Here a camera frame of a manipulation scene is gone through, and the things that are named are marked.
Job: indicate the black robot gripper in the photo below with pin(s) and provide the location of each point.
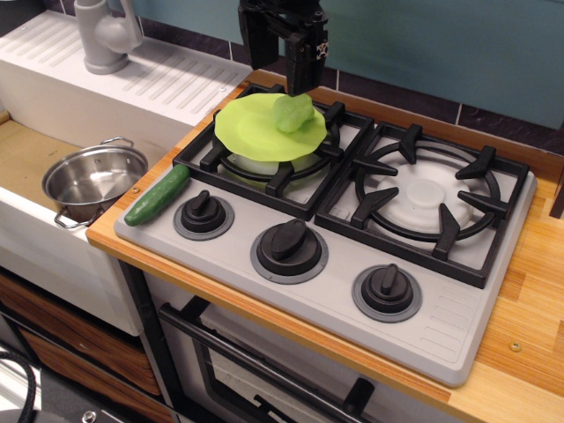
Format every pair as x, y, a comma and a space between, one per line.
301, 24

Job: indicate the light green toy cauliflower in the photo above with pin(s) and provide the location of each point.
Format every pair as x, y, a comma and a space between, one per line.
290, 113

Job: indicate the lime green plastic plate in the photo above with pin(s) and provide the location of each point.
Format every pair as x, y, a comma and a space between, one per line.
246, 127

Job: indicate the dark green toy pickle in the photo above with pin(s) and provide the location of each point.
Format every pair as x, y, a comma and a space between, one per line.
159, 197

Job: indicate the white toy sink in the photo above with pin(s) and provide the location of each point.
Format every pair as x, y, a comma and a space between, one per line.
51, 106

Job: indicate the small stainless steel pot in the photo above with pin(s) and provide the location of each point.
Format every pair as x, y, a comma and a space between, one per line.
84, 184

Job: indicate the black left burner grate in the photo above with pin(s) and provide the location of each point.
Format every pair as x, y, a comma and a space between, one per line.
294, 187

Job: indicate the black burner grate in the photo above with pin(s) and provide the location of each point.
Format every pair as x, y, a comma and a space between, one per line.
294, 187
446, 207

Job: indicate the grey toy faucet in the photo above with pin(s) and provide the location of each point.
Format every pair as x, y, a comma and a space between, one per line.
107, 40

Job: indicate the black left stove knob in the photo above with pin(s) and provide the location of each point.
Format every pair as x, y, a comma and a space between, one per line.
203, 217

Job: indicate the black stove knob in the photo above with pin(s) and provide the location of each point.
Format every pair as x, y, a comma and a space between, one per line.
203, 217
387, 294
289, 253

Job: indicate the black middle stove knob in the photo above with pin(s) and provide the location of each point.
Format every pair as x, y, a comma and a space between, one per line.
289, 253

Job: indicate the black right burner grate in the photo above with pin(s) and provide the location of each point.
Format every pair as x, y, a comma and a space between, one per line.
446, 207

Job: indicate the grey toy stove top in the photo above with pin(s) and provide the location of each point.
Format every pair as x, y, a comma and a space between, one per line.
440, 341

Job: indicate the black right stove knob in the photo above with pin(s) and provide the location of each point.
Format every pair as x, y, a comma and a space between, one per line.
387, 294

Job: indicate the wooden drawer fronts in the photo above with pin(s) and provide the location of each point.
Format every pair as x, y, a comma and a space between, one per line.
82, 349

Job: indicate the toy oven door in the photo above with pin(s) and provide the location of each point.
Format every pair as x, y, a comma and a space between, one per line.
249, 374

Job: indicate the black oven door handle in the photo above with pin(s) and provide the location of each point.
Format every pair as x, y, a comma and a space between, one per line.
349, 411

